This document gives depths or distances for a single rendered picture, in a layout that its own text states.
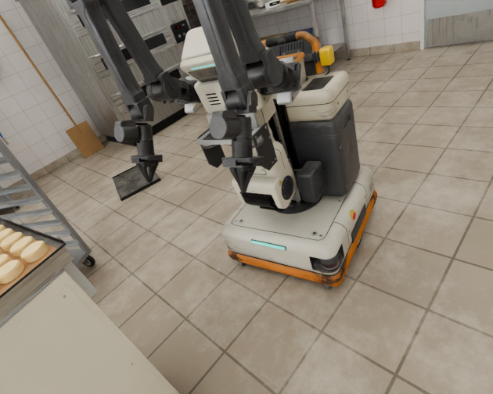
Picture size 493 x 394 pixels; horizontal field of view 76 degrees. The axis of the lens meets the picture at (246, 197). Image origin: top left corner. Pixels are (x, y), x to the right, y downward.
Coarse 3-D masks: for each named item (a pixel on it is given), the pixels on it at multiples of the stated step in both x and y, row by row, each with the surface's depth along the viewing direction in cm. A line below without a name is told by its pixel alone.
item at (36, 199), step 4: (36, 196) 183; (40, 196) 182; (12, 200) 190; (16, 200) 189; (20, 200) 188; (24, 200) 187; (28, 200) 186; (32, 200) 186; (36, 200) 185; (40, 200) 183; (0, 204) 194; (4, 204) 194; (8, 204) 193; (12, 204) 192; (16, 204) 190; (20, 204) 188; (24, 204) 186; (28, 204) 185; (0, 208) 193; (4, 208) 192
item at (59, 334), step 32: (64, 288) 72; (32, 320) 67; (64, 320) 72; (96, 320) 79; (0, 352) 63; (32, 352) 67; (64, 352) 73; (96, 352) 80; (128, 352) 87; (0, 384) 63; (32, 384) 68; (64, 384) 74; (96, 384) 80; (128, 384) 88; (160, 384) 98
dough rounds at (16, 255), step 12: (0, 228) 81; (0, 240) 76; (12, 240) 73; (24, 240) 71; (36, 240) 74; (0, 252) 72; (12, 252) 69; (24, 252) 67; (36, 252) 66; (48, 252) 68; (0, 264) 66; (12, 264) 64; (24, 264) 66; (36, 264) 65; (0, 276) 62; (12, 276) 62; (0, 288) 62
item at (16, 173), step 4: (8, 172) 175; (12, 172) 174; (16, 172) 173; (20, 172) 173; (0, 176) 178; (4, 176) 177; (8, 176) 177; (12, 176) 176; (16, 176) 173; (0, 180) 177
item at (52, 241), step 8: (0, 224) 88; (8, 224) 87; (16, 224) 82; (24, 232) 79; (32, 232) 78; (40, 232) 74; (40, 240) 73; (48, 240) 72; (56, 240) 70; (48, 256) 65; (40, 264) 64; (8, 288) 60; (0, 296) 59
